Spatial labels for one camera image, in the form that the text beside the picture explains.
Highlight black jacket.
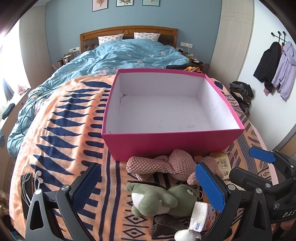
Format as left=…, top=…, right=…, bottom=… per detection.
left=253, top=42, right=282, bottom=93

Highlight floral tissue pack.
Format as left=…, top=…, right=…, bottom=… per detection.
left=189, top=201, right=216, bottom=232

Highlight white earphones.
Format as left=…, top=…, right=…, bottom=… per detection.
left=21, top=170, right=43, bottom=207

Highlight small yellow box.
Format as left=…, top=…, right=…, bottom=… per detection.
left=211, top=151, right=232, bottom=180

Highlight brown plush toy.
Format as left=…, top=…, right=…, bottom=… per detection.
left=150, top=213, right=192, bottom=238

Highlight pile of dark clothes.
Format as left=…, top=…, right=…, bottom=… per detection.
left=229, top=81, right=254, bottom=116

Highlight cluttered nightstand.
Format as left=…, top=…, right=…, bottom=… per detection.
left=184, top=52, right=210, bottom=73

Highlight blue floral duvet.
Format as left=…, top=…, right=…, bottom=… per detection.
left=7, top=38, right=190, bottom=158

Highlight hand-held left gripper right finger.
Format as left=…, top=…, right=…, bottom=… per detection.
left=195, top=162, right=273, bottom=241

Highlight green plush toy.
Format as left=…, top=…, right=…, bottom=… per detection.
left=125, top=182, right=203, bottom=217

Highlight pink knitted plush toy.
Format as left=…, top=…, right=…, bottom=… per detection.
left=126, top=149, right=224, bottom=186

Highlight black coat hooks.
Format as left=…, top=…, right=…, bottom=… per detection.
left=270, top=31, right=289, bottom=45

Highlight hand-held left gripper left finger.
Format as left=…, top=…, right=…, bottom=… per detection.
left=25, top=162, right=102, bottom=241

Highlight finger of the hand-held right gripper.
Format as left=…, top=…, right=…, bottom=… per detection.
left=249, top=146, right=296, bottom=183
left=229, top=167, right=281, bottom=193

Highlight pink cardboard box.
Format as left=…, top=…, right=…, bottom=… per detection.
left=101, top=68, right=245, bottom=161

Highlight purple jacket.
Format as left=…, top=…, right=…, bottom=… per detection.
left=272, top=41, right=296, bottom=100

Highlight orange patterned blanket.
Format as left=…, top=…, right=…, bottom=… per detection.
left=9, top=74, right=278, bottom=241

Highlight white curly plush toy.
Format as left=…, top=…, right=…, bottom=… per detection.
left=174, top=229, right=203, bottom=241

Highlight white floral pillow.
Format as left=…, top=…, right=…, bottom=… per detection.
left=98, top=34, right=124, bottom=45
left=134, top=32, right=160, bottom=42

